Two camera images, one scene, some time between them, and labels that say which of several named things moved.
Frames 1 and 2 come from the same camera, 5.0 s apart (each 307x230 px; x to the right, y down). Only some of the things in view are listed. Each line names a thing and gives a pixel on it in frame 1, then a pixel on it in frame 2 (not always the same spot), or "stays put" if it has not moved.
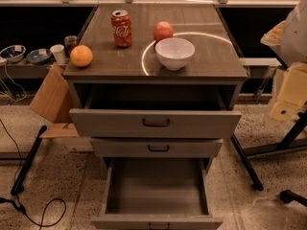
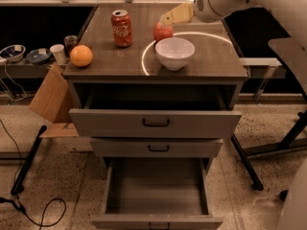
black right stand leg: [247, 163] stays put
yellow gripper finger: [294, 86] -> [210, 4]
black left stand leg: [18, 184] stays put
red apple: [162, 30] stays put
